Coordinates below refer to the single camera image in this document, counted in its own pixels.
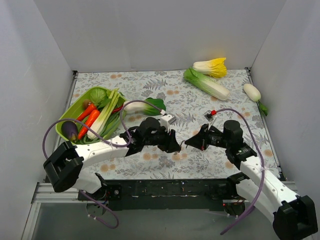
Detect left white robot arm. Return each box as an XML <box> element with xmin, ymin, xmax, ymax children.
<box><xmin>43</xmin><ymin>114</ymin><xmax>181</xmax><ymax>200</ymax></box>

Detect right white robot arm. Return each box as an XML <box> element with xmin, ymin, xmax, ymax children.
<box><xmin>185</xmin><ymin>120</ymin><xmax>318</xmax><ymax>240</ymax></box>

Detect floral table mat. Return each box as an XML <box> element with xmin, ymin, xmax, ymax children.
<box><xmin>71</xmin><ymin>69</ymin><xmax>280</xmax><ymax>180</ymax></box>

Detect green bok choy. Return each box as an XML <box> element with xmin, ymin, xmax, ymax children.
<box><xmin>124</xmin><ymin>97</ymin><xmax>166</xmax><ymax>116</ymax></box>

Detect green napa cabbage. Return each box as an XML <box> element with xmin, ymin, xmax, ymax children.
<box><xmin>183</xmin><ymin>68</ymin><xmax>230</xmax><ymax>101</ymax></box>

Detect red chili pepper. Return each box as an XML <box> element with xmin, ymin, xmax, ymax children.
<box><xmin>111</xmin><ymin>106</ymin><xmax>123</xmax><ymax>114</ymax></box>

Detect white radish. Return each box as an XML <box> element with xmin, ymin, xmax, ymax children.
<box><xmin>243</xmin><ymin>83</ymin><xmax>269</xmax><ymax>116</ymax></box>

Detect yellow napa cabbage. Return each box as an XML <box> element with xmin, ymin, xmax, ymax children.
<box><xmin>192</xmin><ymin>57</ymin><xmax>227</xmax><ymax>78</ymax></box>

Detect green celery stalks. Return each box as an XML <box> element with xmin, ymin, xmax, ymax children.
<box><xmin>90</xmin><ymin>88</ymin><xmax>120</xmax><ymax>135</ymax></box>

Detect green plastic basket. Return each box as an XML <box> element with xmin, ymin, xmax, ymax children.
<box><xmin>55</xmin><ymin>86</ymin><xmax>126</xmax><ymax>145</ymax></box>

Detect orange carrot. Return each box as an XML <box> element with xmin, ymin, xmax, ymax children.
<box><xmin>77</xmin><ymin>103</ymin><xmax>97</xmax><ymax>121</ymax></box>
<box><xmin>77</xmin><ymin>109</ymin><xmax>100</xmax><ymax>140</ymax></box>

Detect brown kiwi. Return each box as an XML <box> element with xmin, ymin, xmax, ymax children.
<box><xmin>82</xmin><ymin>99</ymin><xmax>92</xmax><ymax>110</ymax></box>

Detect purple eggplant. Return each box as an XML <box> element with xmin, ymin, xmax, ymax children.
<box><xmin>61</xmin><ymin>120</ymin><xmax>78</xmax><ymax>143</ymax></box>

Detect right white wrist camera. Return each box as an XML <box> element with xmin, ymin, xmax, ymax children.
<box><xmin>204</xmin><ymin>110</ymin><xmax>217</xmax><ymax>129</ymax></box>

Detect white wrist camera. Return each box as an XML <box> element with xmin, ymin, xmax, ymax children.
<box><xmin>204</xmin><ymin>110</ymin><xmax>217</xmax><ymax>129</ymax></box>
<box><xmin>160</xmin><ymin>114</ymin><xmax>177</xmax><ymax>133</ymax></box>

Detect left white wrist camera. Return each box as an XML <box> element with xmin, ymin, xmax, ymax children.
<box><xmin>160</xmin><ymin>114</ymin><xmax>177</xmax><ymax>133</ymax></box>

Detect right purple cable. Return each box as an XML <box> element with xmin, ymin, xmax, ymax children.
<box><xmin>211</xmin><ymin>108</ymin><xmax>266</xmax><ymax>236</ymax></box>

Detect purple cable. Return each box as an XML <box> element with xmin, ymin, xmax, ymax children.
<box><xmin>41</xmin><ymin>99</ymin><xmax>167</xmax><ymax>229</ymax></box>
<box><xmin>211</xmin><ymin>108</ymin><xmax>266</xmax><ymax>236</ymax></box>

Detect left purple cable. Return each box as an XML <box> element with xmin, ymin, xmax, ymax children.
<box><xmin>41</xmin><ymin>99</ymin><xmax>167</xmax><ymax>229</ymax></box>

